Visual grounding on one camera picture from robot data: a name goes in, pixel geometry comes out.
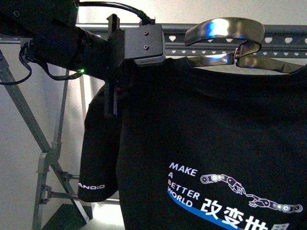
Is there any shiny metal clothes hanger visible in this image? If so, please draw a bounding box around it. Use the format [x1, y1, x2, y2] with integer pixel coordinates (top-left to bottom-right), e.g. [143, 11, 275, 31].
[184, 17, 303, 73]

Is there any black camera cable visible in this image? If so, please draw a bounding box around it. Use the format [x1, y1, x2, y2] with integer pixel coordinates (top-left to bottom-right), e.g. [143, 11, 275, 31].
[78, 1, 156, 26]

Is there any black printed t-shirt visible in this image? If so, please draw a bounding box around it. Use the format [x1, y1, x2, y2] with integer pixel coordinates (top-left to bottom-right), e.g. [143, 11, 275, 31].
[78, 58, 307, 230]

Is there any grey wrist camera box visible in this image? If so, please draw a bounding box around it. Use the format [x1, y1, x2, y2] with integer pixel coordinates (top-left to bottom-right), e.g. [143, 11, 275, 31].
[124, 24, 166, 66]

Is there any grey metal clothes rack frame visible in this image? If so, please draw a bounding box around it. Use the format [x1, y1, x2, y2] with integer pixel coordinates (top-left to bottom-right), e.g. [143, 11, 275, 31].
[0, 38, 103, 230]

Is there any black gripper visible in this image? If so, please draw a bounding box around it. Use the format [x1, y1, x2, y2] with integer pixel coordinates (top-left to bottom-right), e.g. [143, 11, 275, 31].
[104, 14, 132, 118]

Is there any lower horizontal metal rod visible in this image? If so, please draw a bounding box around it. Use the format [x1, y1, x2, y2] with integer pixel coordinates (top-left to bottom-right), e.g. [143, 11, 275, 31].
[47, 192, 119, 204]

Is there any perforated grey top rail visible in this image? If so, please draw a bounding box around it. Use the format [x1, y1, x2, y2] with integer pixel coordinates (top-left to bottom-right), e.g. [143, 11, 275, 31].
[78, 23, 307, 62]

